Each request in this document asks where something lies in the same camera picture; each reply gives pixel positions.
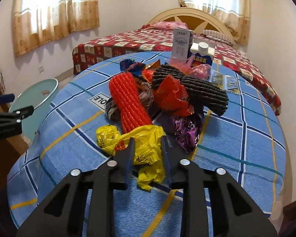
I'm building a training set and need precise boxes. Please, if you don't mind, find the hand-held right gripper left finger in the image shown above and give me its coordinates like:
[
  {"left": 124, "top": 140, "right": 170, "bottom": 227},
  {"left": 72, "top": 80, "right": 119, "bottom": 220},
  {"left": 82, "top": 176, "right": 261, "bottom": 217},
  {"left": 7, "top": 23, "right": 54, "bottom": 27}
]
[{"left": 16, "top": 138, "right": 136, "bottom": 237}]

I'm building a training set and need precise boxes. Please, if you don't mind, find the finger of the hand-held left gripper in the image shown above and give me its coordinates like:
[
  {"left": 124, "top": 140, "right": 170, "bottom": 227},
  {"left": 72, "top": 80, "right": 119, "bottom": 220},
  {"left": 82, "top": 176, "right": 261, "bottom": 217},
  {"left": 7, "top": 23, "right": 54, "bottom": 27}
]
[
  {"left": 0, "top": 93, "right": 15, "bottom": 108},
  {"left": 0, "top": 105, "right": 35, "bottom": 127}
]

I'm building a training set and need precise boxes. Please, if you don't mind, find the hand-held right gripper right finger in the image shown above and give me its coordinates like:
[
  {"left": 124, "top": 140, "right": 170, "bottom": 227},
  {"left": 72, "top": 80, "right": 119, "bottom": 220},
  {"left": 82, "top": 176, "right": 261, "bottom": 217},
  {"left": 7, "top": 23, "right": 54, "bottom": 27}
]
[{"left": 161, "top": 137, "right": 278, "bottom": 237}]

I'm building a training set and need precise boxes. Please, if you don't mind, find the teal round bin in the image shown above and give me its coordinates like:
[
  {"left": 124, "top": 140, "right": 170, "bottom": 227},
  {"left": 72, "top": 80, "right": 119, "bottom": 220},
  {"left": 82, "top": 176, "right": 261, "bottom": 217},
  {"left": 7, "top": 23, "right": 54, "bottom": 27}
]
[{"left": 8, "top": 78, "right": 60, "bottom": 141}]

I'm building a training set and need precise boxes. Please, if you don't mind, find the yellow plastic bag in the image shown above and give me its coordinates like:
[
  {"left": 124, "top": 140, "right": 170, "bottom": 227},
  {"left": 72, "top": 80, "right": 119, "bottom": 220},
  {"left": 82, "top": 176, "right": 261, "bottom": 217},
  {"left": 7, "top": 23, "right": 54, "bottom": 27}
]
[{"left": 96, "top": 125, "right": 166, "bottom": 192}]

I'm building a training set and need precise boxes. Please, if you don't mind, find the red plastic bag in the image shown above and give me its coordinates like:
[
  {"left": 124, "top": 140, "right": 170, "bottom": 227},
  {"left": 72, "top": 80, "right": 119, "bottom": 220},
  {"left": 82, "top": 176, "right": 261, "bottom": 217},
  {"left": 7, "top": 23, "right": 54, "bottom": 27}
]
[{"left": 152, "top": 75, "right": 194, "bottom": 117}]

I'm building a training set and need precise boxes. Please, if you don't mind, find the purple foil wrapper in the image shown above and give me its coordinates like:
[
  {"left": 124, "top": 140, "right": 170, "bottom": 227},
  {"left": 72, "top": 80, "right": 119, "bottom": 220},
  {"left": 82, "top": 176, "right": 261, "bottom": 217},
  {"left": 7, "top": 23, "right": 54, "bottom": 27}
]
[{"left": 171, "top": 115, "right": 204, "bottom": 153}]

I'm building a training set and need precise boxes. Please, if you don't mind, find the grey crumpled cloth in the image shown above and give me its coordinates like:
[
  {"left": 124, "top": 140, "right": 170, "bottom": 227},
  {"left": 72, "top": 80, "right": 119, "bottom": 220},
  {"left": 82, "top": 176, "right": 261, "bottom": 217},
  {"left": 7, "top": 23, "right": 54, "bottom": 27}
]
[{"left": 105, "top": 82, "right": 153, "bottom": 122}]

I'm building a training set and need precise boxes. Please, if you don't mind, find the blue plaid blanket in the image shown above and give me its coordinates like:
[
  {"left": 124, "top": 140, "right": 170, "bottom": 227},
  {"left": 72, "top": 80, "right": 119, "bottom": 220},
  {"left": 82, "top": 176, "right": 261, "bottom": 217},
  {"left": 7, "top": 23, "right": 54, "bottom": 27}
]
[{"left": 7, "top": 51, "right": 287, "bottom": 237}]

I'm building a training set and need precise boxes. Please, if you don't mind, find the orange foam net sleeve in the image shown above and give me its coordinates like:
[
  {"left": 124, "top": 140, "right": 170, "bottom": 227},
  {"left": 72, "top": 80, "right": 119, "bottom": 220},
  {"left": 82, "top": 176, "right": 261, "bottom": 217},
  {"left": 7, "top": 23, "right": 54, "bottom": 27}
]
[{"left": 109, "top": 71, "right": 153, "bottom": 151}]

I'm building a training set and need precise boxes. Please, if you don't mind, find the black woven mat roll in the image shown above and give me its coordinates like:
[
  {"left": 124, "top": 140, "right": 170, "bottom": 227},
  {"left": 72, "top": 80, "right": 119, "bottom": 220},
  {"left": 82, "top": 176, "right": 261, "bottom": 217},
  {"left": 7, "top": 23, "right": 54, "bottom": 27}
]
[{"left": 152, "top": 63, "right": 229, "bottom": 116}]

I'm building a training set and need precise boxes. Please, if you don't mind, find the pink plastic bag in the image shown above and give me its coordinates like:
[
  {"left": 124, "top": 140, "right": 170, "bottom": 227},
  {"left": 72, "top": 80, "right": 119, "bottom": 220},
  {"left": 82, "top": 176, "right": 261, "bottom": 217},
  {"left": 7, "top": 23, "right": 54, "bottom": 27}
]
[{"left": 168, "top": 54, "right": 212, "bottom": 81}]

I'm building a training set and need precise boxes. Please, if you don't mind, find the shiny foil packet strip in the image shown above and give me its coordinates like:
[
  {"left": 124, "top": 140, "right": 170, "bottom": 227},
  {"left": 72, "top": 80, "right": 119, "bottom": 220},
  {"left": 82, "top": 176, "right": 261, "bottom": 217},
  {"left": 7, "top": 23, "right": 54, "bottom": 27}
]
[{"left": 210, "top": 71, "right": 240, "bottom": 95}]

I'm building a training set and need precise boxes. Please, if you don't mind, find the blue and orange foil wrapper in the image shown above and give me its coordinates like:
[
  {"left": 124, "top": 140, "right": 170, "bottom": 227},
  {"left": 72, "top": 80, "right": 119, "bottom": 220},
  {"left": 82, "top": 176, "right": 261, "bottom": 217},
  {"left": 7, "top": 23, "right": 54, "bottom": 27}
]
[{"left": 120, "top": 59, "right": 146, "bottom": 78}]

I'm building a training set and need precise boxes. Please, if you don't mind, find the wide beige curtain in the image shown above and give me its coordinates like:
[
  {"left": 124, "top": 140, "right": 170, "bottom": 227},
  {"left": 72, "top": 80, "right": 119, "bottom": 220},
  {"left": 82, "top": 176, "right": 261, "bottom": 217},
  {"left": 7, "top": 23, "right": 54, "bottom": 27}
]
[{"left": 13, "top": 0, "right": 100, "bottom": 57}]

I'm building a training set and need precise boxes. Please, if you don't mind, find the blue carton with white cap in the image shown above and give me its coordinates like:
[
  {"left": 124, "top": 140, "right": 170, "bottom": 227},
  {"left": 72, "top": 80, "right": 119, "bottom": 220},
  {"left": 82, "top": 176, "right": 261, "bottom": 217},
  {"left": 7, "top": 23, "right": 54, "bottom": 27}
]
[{"left": 187, "top": 41, "right": 216, "bottom": 66}]

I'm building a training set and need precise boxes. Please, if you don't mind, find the tall white paper box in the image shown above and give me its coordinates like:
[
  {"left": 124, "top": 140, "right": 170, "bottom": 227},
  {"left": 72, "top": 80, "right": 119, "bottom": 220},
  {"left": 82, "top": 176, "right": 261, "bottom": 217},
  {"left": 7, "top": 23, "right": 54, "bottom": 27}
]
[{"left": 171, "top": 28, "right": 193, "bottom": 60}]

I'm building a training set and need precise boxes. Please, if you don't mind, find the red patterned bedspread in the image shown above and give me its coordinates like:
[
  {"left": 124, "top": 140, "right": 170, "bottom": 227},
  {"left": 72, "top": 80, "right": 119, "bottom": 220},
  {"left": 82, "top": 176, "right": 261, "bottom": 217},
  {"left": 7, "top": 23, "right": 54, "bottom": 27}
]
[{"left": 72, "top": 27, "right": 282, "bottom": 116}]

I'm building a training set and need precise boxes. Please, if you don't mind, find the striped pillow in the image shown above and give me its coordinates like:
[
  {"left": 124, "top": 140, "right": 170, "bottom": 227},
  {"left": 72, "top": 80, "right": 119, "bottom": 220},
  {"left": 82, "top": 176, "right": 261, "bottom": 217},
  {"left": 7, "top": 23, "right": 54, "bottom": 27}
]
[{"left": 202, "top": 30, "right": 237, "bottom": 46}]

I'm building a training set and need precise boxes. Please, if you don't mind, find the pink pillow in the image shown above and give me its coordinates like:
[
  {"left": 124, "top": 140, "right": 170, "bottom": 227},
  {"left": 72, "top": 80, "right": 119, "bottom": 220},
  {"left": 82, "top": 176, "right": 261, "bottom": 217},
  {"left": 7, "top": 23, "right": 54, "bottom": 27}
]
[{"left": 150, "top": 21, "right": 188, "bottom": 30}]

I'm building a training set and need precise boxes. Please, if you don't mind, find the cream wooden bed headboard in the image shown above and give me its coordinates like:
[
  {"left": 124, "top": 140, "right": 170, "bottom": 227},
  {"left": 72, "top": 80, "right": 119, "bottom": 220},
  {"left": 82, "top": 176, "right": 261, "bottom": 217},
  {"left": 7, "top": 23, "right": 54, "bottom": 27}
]
[{"left": 147, "top": 7, "right": 238, "bottom": 40}]

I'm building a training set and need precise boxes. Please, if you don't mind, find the narrow beige curtain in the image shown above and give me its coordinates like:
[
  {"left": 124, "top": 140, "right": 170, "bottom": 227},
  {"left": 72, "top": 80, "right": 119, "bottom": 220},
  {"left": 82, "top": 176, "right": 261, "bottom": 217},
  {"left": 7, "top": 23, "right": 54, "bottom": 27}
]
[{"left": 177, "top": 0, "right": 251, "bottom": 45}]

